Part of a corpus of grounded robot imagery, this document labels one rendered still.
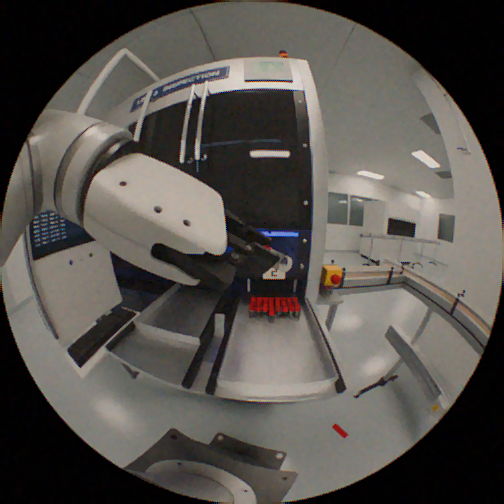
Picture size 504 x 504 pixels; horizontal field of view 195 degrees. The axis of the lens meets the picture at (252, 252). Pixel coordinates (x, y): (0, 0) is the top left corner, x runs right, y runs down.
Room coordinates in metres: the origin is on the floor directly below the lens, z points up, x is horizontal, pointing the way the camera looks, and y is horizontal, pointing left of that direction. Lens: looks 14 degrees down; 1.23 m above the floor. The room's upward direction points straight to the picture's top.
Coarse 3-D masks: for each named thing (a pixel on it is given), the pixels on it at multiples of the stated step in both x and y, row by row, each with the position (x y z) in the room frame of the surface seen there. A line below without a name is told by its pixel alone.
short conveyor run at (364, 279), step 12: (348, 276) 0.64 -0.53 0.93; (360, 276) 0.62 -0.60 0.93; (372, 276) 0.61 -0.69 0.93; (384, 276) 0.59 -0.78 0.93; (396, 276) 0.56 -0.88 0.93; (336, 288) 0.60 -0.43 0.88; (348, 288) 0.59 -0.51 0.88; (360, 288) 0.59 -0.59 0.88; (372, 288) 0.58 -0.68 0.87; (384, 288) 0.57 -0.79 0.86; (396, 288) 0.56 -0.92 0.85
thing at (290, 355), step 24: (240, 312) 0.45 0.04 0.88; (240, 336) 0.32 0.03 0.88; (264, 336) 0.32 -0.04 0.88; (288, 336) 0.32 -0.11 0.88; (312, 336) 0.31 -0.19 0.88; (240, 360) 0.24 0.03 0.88; (264, 360) 0.24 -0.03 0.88; (288, 360) 0.23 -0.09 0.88; (312, 360) 0.22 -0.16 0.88; (240, 384) 0.15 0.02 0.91; (264, 384) 0.15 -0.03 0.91; (288, 384) 0.15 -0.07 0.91; (312, 384) 0.14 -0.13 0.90
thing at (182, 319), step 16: (176, 288) 0.60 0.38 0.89; (192, 288) 0.62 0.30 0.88; (160, 304) 0.46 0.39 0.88; (176, 304) 0.47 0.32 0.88; (192, 304) 0.48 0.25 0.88; (208, 304) 0.49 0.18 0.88; (144, 320) 0.34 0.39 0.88; (160, 320) 0.36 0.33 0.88; (176, 320) 0.37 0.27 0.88; (192, 320) 0.38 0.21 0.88; (208, 320) 0.36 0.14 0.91; (176, 336) 0.28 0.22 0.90; (192, 336) 0.28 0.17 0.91
